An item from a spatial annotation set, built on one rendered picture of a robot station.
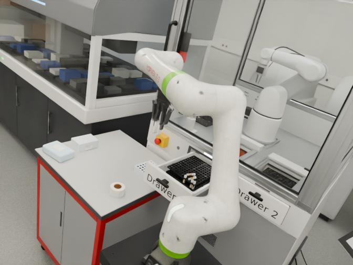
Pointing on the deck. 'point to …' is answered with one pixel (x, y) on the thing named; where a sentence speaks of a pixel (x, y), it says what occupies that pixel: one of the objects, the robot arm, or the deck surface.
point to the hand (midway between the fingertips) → (157, 128)
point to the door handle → (169, 33)
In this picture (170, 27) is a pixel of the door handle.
